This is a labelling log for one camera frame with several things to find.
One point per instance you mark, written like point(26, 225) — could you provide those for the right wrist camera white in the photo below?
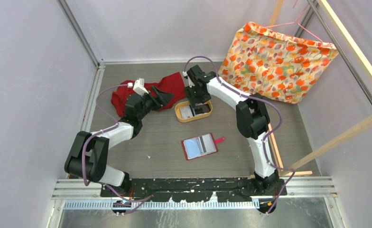
point(190, 82)

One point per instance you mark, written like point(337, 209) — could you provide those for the wooden frame rack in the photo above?
point(337, 112)

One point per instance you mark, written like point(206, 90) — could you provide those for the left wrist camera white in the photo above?
point(138, 87)

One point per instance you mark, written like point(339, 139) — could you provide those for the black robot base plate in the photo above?
point(239, 189)

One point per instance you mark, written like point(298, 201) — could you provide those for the white VIP card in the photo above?
point(186, 112)

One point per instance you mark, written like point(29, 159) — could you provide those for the red card holder wallet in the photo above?
point(191, 147)

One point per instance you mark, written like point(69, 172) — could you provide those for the white magnetic stripe card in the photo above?
point(207, 144)

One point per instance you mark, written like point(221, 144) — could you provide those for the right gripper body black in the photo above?
point(195, 97)

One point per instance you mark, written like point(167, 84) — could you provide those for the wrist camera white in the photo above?
point(190, 82)
point(138, 87)

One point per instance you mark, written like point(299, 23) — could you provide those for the yellow oval tray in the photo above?
point(195, 117)

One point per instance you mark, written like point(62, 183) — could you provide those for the aluminium frame rail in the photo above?
point(96, 185)

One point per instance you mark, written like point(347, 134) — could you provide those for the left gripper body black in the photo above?
point(148, 103)

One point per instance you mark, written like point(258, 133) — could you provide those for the floral fabric bag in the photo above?
point(275, 65)

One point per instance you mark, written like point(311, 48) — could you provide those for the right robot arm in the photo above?
point(252, 118)

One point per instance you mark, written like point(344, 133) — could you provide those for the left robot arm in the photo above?
point(88, 155)

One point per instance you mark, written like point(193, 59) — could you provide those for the pink clothes hanger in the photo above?
point(298, 21)

